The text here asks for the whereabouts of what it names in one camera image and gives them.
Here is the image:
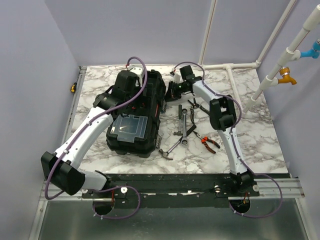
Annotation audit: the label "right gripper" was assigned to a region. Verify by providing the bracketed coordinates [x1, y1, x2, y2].
[162, 81, 188, 104]

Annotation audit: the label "black plastic toolbox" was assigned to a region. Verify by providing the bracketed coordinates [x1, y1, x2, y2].
[106, 69, 167, 158]

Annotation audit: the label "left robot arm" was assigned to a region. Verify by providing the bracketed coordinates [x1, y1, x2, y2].
[40, 68, 148, 200]

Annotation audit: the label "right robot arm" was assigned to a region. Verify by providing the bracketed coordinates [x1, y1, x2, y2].
[165, 65, 254, 196]

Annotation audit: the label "silver combination ratchet wrench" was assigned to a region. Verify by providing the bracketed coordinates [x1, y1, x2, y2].
[180, 108, 188, 147]

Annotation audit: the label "orange black pliers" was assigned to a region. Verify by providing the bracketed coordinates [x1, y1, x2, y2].
[193, 131, 221, 154]

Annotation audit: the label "claw hammer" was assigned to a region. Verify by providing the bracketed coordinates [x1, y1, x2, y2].
[158, 140, 181, 161]

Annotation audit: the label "yellow brass faucet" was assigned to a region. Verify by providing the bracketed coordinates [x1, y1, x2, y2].
[278, 67, 297, 85]

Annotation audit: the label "blue pipe valve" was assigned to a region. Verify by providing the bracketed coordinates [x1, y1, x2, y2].
[300, 38, 320, 59]

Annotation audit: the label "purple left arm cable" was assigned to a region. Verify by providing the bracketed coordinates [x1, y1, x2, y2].
[44, 56, 147, 220]

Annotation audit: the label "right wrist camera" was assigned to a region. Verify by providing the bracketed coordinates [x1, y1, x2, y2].
[170, 71, 181, 84]

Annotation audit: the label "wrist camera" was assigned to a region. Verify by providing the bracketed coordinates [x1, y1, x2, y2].
[127, 65, 145, 87]
[170, 71, 181, 84]

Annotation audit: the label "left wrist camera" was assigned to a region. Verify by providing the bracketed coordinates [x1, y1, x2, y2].
[127, 65, 145, 87]

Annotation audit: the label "black grey wire stripper pliers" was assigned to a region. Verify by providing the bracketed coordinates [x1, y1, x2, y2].
[187, 98, 210, 116]

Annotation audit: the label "black pruner handle piece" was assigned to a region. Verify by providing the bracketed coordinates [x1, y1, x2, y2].
[186, 125, 197, 136]

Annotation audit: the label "yellow black screwdriver at wall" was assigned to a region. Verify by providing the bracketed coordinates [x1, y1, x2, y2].
[70, 82, 78, 93]

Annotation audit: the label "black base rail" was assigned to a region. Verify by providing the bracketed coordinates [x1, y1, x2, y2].
[82, 173, 260, 209]

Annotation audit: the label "white pvc pipe frame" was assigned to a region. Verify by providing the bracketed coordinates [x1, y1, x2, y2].
[198, 0, 320, 114]

